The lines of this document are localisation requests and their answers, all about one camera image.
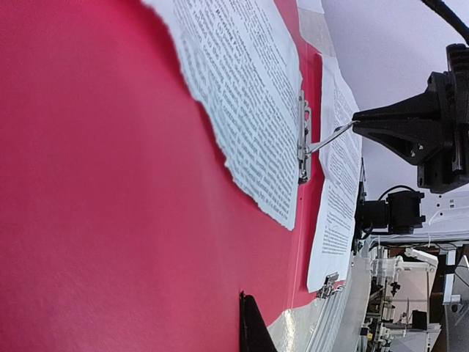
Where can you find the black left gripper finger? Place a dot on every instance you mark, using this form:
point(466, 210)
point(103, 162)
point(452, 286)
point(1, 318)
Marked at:
point(254, 336)

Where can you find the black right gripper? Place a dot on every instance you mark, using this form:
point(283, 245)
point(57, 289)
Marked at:
point(429, 129)

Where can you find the metal folder clip bottom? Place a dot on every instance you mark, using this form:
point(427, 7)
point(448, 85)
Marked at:
point(331, 286)

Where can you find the printed paper sheet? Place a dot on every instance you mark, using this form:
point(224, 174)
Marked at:
point(340, 160)
point(240, 62)

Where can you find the metal folder clip spine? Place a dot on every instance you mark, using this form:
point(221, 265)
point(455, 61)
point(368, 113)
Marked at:
point(306, 148)

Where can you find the red clip file folder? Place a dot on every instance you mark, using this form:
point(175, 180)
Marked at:
point(121, 227)

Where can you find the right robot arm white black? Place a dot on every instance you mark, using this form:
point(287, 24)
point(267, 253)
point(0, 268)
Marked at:
point(403, 42)

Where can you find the blank white paper sheet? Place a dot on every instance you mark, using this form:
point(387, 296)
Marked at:
point(313, 26)

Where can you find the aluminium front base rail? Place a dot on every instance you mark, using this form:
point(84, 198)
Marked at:
point(331, 324)

